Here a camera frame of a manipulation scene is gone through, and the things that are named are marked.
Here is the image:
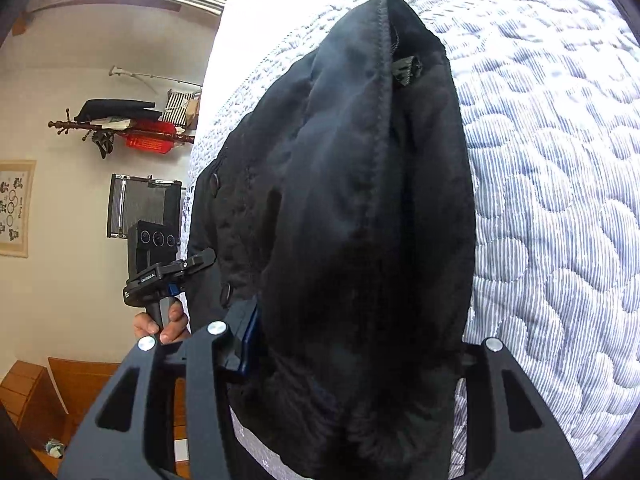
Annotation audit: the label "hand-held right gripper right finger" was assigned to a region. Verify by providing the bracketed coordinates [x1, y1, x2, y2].
[450, 337, 585, 480]

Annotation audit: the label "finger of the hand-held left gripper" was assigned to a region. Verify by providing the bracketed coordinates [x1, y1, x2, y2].
[181, 249, 217, 277]

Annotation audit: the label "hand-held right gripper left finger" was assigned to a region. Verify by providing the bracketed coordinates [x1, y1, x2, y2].
[59, 305, 261, 480]

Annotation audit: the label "black pants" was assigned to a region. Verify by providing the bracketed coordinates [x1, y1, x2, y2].
[185, 0, 476, 480]

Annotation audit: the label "person's left hand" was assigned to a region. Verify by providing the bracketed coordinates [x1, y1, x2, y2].
[132, 302, 191, 346]

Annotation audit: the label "red bag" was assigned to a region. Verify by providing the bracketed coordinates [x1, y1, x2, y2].
[125, 120, 183, 153]

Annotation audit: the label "framed picture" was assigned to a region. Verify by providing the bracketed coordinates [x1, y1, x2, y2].
[0, 160, 37, 258]

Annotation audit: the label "black garment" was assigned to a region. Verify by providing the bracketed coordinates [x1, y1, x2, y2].
[74, 99, 163, 123]

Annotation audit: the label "striped bag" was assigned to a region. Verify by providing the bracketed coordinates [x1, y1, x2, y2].
[165, 89, 202, 126]

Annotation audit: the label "wooden coat rack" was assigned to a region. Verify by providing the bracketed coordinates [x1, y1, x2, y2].
[48, 107, 196, 147]

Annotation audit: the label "wooden bench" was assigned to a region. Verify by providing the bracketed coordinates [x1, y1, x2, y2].
[0, 357, 191, 480]

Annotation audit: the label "grey quilted bedspread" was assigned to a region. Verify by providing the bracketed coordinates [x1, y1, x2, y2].
[187, 0, 636, 480]

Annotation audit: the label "chrome frame black chair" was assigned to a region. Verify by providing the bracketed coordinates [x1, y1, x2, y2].
[107, 173, 183, 241]

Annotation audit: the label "black strap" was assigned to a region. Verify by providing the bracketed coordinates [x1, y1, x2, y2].
[90, 130, 115, 160]

